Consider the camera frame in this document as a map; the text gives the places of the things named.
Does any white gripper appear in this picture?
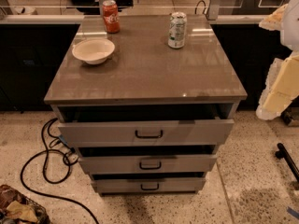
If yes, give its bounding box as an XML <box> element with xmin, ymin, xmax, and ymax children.
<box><xmin>256</xmin><ymin>0</ymin><xmax>299</xmax><ymax>120</ymax></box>

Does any green white 7up can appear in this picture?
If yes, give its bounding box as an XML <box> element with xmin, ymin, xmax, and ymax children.
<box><xmin>168</xmin><ymin>12</ymin><xmax>187</xmax><ymax>49</ymax></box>

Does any red coca-cola can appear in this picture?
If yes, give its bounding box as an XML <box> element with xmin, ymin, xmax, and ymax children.
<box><xmin>103</xmin><ymin>0</ymin><xmax>121</xmax><ymax>34</ymax></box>

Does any white paper bowl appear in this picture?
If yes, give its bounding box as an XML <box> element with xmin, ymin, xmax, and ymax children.
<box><xmin>72</xmin><ymin>38</ymin><xmax>115</xmax><ymax>65</ymax></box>

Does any black stand leg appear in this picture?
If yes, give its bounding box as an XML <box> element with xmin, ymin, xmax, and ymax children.
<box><xmin>275</xmin><ymin>143</ymin><xmax>299</xmax><ymax>182</ymax></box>

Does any top grey drawer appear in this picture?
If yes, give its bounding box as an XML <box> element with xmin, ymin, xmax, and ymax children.
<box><xmin>59</xmin><ymin>119</ymin><xmax>234</xmax><ymax>147</ymax></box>

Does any grey drawer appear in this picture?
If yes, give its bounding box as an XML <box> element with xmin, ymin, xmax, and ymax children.
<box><xmin>79</xmin><ymin>154</ymin><xmax>217</xmax><ymax>175</ymax></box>
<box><xmin>92</xmin><ymin>177</ymin><xmax>206</xmax><ymax>194</ymax></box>
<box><xmin>59</xmin><ymin>119</ymin><xmax>234</xmax><ymax>147</ymax></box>

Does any middle grey drawer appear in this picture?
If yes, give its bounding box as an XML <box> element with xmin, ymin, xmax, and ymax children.
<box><xmin>79</xmin><ymin>154</ymin><xmax>217</xmax><ymax>175</ymax></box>

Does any grey drawer cabinet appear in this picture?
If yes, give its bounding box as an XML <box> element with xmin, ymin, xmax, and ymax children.
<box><xmin>45</xmin><ymin>15</ymin><xmax>247</xmax><ymax>182</ymax></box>

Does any bottom grey drawer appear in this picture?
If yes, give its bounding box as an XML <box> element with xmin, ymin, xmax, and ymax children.
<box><xmin>92</xmin><ymin>177</ymin><xmax>206</xmax><ymax>194</ymax></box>

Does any basket with cloths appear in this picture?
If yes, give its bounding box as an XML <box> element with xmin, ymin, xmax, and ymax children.
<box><xmin>0</xmin><ymin>184</ymin><xmax>50</xmax><ymax>224</ymax></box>

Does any black floor cable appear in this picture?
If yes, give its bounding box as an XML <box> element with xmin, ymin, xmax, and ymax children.
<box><xmin>20</xmin><ymin>118</ymin><xmax>101</xmax><ymax>224</ymax></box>

